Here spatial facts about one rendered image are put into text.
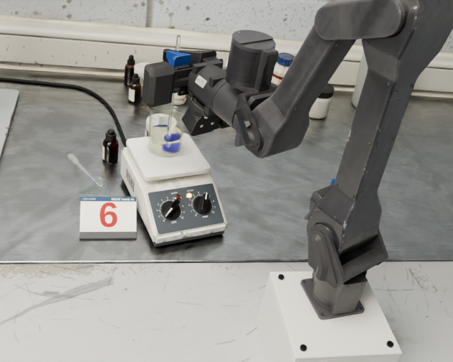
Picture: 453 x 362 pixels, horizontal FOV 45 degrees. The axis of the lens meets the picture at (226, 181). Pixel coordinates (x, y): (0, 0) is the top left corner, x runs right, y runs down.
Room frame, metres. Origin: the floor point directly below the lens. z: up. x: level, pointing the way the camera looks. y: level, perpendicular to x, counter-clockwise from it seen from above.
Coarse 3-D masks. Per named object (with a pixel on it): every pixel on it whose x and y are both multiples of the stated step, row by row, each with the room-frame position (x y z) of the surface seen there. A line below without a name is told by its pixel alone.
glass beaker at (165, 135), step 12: (156, 108) 0.82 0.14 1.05; (168, 108) 0.83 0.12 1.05; (180, 108) 0.82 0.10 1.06; (156, 120) 0.77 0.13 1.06; (168, 120) 0.77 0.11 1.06; (180, 120) 0.78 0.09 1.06; (156, 132) 0.77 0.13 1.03; (168, 132) 0.77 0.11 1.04; (180, 132) 0.78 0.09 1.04; (156, 144) 0.77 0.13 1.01; (168, 144) 0.77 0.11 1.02; (180, 144) 0.79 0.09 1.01; (168, 156) 0.77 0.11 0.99
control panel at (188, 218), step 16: (160, 192) 0.70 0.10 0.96; (176, 192) 0.71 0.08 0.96; (192, 192) 0.72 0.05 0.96; (208, 192) 0.73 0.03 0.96; (160, 208) 0.68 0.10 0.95; (192, 208) 0.70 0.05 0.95; (160, 224) 0.66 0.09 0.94; (176, 224) 0.67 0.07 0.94; (192, 224) 0.68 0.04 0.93; (208, 224) 0.69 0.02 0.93
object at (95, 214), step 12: (84, 204) 0.67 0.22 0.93; (96, 204) 0.68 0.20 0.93; (108, 204) 0.69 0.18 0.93; (120, 204) 0.69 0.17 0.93; (132, 204) 0.70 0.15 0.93; (84, 216) 0.66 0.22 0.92; (96, 216) 0.67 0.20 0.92; (108, 216) 0.67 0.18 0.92; (120, 216) 0.68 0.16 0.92; (132, 216) 0.68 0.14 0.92
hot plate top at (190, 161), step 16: (128, 144) 0.79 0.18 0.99; (144, 144) 0.80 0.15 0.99; (192, 144) 0.83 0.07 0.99; (144, 160) 0.75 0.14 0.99; (160, 160) 0.76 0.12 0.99; (176, 160) 0.77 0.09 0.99; (192, 160) 0.78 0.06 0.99; (144, 176) 0.71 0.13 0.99; (160, 176) 0.72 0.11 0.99; (176, 176) 0.73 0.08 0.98
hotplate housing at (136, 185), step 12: (132, 168) 0.75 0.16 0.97; (132, 180) 0.74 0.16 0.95; (144, 180) 0.72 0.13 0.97; (156, 180) 0.73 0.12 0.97; (168, 180) 0.73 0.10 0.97; (180, 180) 0.74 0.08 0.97; (192, 180) 0.75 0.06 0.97; (204, 180) 0.75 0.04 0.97; (132, 192) 0.74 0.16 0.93; (144, 192) 0.70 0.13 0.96; (216, 192) 0.74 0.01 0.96; (144, 204) 0.68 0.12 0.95; (144, 216) 0.68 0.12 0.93; (156, 228) 0.65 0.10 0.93; (192, 228) 0.67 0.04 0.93; (204, 228) 0.68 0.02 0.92; (216, 228) 0.69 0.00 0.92; (156, 240) 0.64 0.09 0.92; (168, 240) 0.65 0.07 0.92; (180, 240) 0.66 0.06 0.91
